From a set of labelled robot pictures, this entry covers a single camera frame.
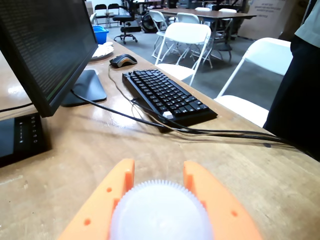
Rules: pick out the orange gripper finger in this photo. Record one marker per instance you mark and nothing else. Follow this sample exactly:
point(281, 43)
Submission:
point(97, 212)
point(225, 215)

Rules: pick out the plate with crumpled foil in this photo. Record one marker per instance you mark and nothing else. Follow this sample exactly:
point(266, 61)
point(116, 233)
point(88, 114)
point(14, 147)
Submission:
point(103, 51)

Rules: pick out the black office swivel chair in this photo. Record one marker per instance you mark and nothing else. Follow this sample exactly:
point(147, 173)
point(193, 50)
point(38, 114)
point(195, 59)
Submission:
point(126, 27)

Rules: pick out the black and silver mouse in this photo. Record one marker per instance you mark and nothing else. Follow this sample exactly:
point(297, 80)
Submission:
point(123, 60)

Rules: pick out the black monitor stand dock base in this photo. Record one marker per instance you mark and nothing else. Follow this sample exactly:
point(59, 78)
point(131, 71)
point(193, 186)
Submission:
point(15, 140)

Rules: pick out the black floor fan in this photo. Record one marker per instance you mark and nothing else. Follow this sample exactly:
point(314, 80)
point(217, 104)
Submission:
point(150, 22)

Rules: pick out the clear water bottle white cap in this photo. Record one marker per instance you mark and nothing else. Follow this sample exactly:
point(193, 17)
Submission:
point(160, 212)

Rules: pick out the blue plastic bin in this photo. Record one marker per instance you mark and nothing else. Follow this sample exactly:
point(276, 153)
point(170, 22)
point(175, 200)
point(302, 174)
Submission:
point(100, 33)

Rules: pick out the black computer monitor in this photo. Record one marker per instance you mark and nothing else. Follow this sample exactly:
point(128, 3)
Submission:
point(42, 45)

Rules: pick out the black folding chair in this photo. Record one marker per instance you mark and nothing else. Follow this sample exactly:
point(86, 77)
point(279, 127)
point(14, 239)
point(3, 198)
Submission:
point(101, 11)

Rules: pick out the large cardboard box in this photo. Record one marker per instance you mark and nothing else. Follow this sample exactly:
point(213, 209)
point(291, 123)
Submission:
point(270, 20)

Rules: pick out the white folding chair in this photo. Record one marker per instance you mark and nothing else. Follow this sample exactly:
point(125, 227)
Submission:
point(157, 17)
point(262, 70)
point(186, 37)

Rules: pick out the flat black monitor foot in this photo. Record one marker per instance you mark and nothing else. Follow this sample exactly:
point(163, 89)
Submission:
point(87, 87)

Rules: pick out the person in black trousers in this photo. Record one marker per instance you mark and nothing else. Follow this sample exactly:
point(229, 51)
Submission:
point(297, 100)

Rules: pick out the long brown table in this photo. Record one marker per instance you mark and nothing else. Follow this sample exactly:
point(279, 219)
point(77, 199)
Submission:
point(207, 13)

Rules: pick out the black computer keyboard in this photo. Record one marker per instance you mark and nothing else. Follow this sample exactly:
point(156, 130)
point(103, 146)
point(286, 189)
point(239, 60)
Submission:
point(167, 96)

